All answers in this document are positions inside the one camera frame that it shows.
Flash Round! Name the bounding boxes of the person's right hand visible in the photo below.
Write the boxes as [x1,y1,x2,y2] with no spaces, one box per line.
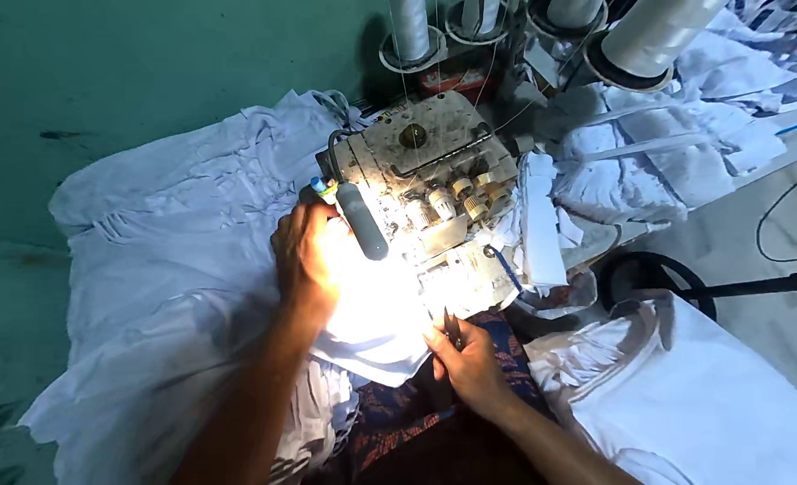
[423,317,509,422]

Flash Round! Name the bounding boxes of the person's left hand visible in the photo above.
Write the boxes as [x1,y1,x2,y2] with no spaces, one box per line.
[270,203,353,326]

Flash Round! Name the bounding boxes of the dark metal thread snips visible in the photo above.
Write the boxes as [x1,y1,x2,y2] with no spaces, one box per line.
[442,306,465,353]

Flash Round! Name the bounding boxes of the white fabric piece being sewn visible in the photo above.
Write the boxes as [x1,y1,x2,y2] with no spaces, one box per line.
[309,214,434,389]

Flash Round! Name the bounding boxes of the person's right forearm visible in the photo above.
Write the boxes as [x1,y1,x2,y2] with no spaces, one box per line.
[484,387,644,485]

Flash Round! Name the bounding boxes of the person's left forearm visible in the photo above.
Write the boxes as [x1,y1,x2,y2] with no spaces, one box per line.
[169,300,335,485]

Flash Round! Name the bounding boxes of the grey cylindrical lamp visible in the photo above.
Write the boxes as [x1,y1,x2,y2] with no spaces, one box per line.
[311,129,390,261]

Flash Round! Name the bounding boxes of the person's legs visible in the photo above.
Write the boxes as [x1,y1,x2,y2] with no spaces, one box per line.
[297,310,554,485]

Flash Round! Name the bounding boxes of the narrow folded white strip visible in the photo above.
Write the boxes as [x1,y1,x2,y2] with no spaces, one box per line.
[518,152,568,289]

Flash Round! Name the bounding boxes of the bundle of hanging white strips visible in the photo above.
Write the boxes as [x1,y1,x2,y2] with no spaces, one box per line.
[268,356,361,485]

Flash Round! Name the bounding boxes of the pile of white garments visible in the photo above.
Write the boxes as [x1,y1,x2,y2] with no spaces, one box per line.
[18,89,372,485]

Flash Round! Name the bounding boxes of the beige overlock sewing machine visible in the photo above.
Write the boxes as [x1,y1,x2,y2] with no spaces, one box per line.
[315,90,527,320]

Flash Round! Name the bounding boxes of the round spool holder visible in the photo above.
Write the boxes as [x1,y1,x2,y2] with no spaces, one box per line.
[444,0,510,47]
[379,26,448,74]
[583,28,675,93]
[526,0,609,41]

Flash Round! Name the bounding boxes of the red object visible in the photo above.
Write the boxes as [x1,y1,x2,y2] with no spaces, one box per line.
[417,54,500,102]

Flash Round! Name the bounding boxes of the large smooth white cloth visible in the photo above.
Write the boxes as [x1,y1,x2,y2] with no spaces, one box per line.
[525,290,797,485]

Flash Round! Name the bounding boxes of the black round base with bar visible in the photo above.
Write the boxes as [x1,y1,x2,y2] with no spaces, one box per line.
[598,251,797,323]

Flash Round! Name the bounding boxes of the heap of white cut fabric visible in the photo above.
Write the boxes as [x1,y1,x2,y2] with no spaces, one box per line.
[548,8,797,225]

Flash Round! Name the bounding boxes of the white sewing table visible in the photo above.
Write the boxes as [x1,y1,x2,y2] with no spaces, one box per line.
[546,108,797,270]

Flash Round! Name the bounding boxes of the large white thread cone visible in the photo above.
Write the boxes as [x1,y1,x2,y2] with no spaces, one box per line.
[602,0,729,79]

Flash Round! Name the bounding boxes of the pile of printed fabric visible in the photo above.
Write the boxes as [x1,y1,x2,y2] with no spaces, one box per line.
[725,0,797,80]

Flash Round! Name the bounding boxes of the dark blue cord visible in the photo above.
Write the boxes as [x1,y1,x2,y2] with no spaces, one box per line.
[487,245,524,295]

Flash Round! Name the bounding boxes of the thin black cable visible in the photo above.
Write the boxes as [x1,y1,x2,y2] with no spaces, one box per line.
[756,154,797,263]

